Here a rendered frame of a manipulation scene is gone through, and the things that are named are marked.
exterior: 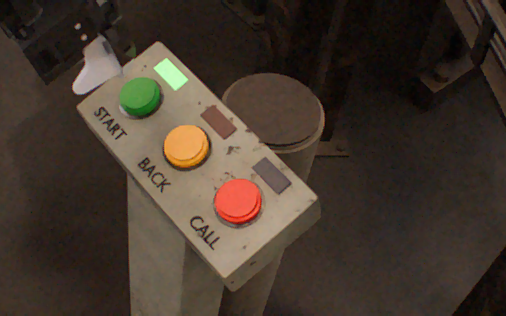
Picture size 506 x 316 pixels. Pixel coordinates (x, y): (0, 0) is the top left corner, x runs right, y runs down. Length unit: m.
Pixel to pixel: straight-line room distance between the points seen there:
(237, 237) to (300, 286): 0.68
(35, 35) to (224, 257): 0.25
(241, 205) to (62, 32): 0.22
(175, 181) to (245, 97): 0.20
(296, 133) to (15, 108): 0.84
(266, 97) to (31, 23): 0.38
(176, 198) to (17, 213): 0.74
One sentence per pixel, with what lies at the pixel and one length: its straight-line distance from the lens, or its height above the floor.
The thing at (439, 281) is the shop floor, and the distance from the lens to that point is 1.39.
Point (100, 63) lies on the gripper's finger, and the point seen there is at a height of 0.70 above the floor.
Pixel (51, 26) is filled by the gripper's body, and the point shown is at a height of 0.78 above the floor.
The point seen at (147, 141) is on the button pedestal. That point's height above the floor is 0.59.
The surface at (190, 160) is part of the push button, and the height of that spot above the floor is 0.61.
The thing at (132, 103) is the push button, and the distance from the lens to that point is 0.71.
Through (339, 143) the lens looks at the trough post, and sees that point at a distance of 1.50.
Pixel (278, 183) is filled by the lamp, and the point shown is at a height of 0.61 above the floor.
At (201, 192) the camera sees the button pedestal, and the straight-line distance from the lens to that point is 0.66.
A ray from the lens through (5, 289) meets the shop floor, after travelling 1.29.
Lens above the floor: 1.13
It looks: 51 degrees down
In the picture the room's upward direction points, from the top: 12 degrees clockwise
